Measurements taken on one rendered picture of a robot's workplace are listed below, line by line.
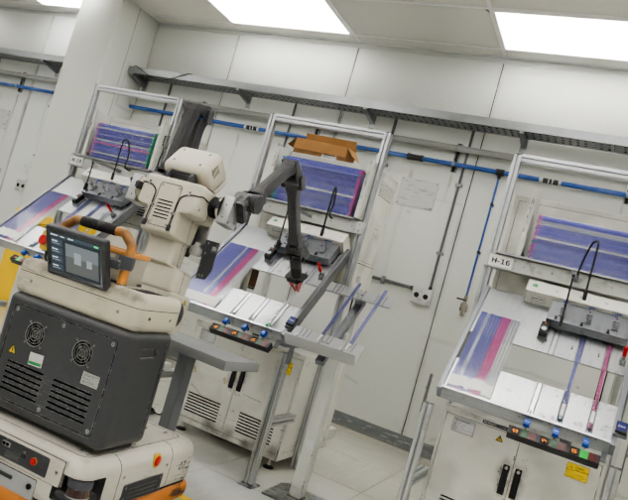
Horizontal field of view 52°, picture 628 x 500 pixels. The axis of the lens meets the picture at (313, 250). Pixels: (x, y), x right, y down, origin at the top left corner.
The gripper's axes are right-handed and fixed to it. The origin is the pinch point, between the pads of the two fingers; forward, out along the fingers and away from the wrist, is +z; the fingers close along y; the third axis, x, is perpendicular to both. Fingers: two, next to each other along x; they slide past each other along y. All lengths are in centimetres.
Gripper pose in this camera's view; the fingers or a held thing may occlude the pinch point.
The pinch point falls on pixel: (297, 290)
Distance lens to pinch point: 326.7
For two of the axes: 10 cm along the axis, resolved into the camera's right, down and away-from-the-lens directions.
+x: -4.8, 4.8, -7.4
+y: -8.8, -2.3, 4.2
